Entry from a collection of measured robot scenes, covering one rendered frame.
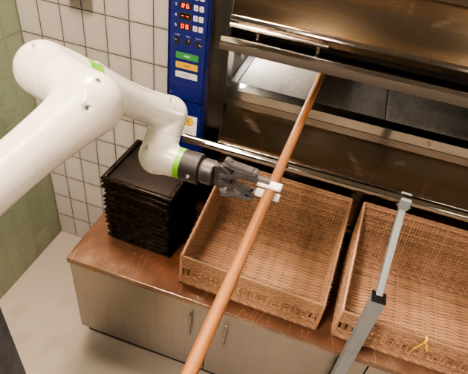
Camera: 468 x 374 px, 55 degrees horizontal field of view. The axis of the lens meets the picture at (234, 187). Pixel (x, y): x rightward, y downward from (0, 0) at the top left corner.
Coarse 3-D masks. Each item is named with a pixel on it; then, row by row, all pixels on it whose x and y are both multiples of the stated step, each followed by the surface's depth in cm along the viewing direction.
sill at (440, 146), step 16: (240, 96) 173; (256, 96) 170; (272, 96) 170; (288, 96) 172; (288, 112) 170; (320, 112) 166; (336, 112) 166; (352, 112) 168; (352, 128) 166; (368, 128) 164; (384, 128) 162; (400, 128) 163; (416, 128) 164; (416, 144) 162; (432, 144) 160; (448, 144) 158; (464, 144) 159
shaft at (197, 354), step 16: (320, 80) 179; (304, 112) 158; (288, 144) 142; (288, 160) 137; (272, 176) 129; (272, 192) 124; (256, 208) 119; (256, 224) 113; (240, 256) 105; (240, 272) 102; (224, 288) 98; (224, 304) 95; (208, 320) 91; (208, 336) 88; (192, 352) 86; (192, 368) 83
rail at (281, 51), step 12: (228, 36) 145; (264, 48) 143; (276, 48) 142; (312, 60) 140; (324, 60) 139; (360, 72) 138; (372, 72) 137; (384, 72) 137; (408, 84) 136; (420, 84) 135; (432, 84) 134; (456, 96) 134
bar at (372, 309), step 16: (192, 144) 146; (208, 144) 144; (224, 144) 144; (256, 160) 141; (272, 160) 140; (304, 176) 140; (320, 176) 138; (336, 176) 137; (368, 192) 136; (384, 192) 134; (400, 208) 134; (432, 208) 132; (448, 208) 132; (400, 224) 134; (384, 272) 133; (384, 288) 132; (368, 304) 133; (384, 304) 130; (368, 320) 136; (352, 336) 144; (352, 352) 148; (336, 368) 157
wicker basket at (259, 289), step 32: (320, 192) 183; (224, 224) 199; (288, 224) 193; (192, 256) 180; (224, 256) 185; (256, 256) 187; (288, 256) 188; (320, 256) 191; (256, 288) 161; (288, 288) 176; (320, 288) 178; (288, 320) 165
